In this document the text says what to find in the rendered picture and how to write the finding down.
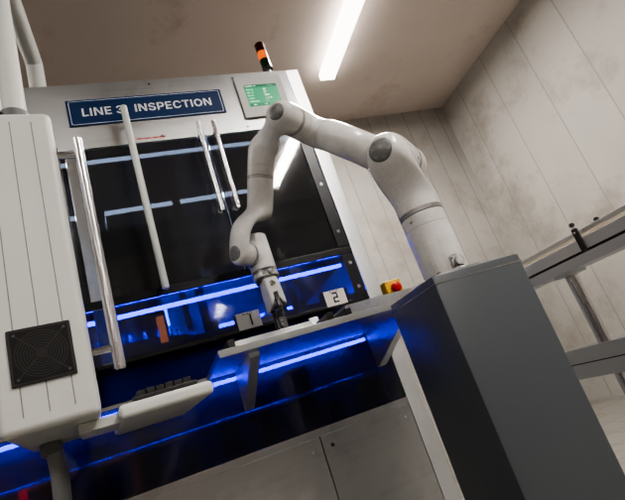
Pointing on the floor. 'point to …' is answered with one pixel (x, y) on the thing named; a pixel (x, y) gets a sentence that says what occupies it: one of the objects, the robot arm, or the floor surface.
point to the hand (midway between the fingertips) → (281, 324)
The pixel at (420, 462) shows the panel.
